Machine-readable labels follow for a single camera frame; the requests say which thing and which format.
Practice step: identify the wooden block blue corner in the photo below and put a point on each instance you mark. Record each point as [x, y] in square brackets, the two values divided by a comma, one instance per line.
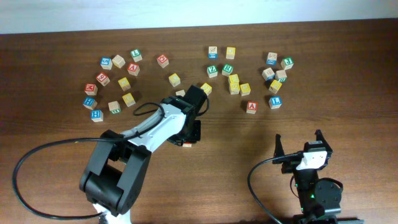
[268, 74]

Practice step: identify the red A block right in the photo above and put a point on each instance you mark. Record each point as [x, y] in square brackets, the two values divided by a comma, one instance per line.
[252, 107]

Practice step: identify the green Z block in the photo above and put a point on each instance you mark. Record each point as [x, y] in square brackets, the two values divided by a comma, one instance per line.
[212, 71]

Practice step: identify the plain wooden block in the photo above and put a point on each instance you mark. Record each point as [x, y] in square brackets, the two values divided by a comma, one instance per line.
[118, 61]

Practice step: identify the blue 5 block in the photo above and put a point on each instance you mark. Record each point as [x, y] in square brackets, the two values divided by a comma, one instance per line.
[106, 63]

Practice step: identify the yellow block centre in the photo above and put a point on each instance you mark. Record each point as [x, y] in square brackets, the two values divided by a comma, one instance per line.
[206, 88]

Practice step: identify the wooden block blue X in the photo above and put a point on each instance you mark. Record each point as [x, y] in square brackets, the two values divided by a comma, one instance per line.
[271, 58]

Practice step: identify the red round symbol block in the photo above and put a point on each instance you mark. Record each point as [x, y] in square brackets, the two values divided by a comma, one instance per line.
[163, 60]

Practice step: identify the green L block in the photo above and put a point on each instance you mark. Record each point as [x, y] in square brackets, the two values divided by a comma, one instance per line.
[136, 55]

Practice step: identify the yellow block cluster upper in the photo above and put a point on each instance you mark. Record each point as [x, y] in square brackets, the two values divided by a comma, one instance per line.
[233, 78]

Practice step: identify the yellow block cluster right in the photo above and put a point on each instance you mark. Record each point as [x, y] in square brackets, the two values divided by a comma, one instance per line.
[245, 89]

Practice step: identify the yellow block cluster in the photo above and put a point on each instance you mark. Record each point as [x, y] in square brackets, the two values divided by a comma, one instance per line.
[245, 89]
[233, 78]
[234, 88]

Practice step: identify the red a block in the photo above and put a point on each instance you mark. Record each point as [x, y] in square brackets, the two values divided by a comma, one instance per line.
[133, 69]
[252, 107]

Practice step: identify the red M block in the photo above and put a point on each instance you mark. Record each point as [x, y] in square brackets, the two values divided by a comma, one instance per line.
[91, 89]

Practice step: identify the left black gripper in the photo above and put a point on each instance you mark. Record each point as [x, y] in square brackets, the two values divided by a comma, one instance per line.
[195, 137]

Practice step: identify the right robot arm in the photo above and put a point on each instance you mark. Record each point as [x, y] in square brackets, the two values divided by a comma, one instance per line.
[319, 197]

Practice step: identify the yellow tilted block right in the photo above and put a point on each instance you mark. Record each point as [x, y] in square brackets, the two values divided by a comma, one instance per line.
[275, 86]

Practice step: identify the wooden block red side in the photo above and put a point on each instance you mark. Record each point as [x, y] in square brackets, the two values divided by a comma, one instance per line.
[180, 93]

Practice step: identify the blue H block lower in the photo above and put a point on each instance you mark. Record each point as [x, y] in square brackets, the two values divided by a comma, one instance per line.
[97, 116]

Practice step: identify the blue L block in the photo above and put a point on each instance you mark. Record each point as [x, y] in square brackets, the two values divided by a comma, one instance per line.
[275, 102]

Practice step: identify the red A block left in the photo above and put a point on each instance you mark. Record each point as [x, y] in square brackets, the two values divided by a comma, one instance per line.
[133, 69]

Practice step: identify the yellow block left upper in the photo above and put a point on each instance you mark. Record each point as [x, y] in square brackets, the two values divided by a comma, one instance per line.
[124, 84]

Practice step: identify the yellow block cluster lower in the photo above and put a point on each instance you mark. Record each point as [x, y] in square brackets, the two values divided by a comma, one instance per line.
[234, 88]

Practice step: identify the yellow C block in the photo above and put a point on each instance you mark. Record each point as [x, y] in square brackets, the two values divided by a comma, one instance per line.
[174, 80]

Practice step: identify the red 9 block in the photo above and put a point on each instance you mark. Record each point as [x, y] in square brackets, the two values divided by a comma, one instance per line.
[102, 78]

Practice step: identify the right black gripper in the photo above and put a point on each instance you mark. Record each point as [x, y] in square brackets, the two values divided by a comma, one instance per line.
[289, 167]

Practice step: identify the red I block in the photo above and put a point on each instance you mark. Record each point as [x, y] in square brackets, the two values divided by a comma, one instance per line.
[187, 144]

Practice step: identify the blue H block upper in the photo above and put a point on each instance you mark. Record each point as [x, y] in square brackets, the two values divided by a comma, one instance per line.
[89, 103]

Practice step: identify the blue h block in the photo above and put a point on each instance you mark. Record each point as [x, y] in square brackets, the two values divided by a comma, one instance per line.
[89, 103]
[97, 116]

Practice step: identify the wooden block blue side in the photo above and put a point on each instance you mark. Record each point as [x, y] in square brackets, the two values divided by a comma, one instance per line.
[212, 52]

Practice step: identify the green J block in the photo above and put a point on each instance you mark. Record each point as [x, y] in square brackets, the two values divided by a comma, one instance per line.
[287, 63]

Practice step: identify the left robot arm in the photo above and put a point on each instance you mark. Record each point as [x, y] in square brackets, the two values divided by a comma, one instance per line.
[114, 175]

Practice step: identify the wooden block green R side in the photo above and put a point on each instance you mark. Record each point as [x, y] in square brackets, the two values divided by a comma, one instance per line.
[280, 75]

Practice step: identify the yellow block left lower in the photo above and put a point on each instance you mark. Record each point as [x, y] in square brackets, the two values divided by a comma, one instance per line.
[128, 99]

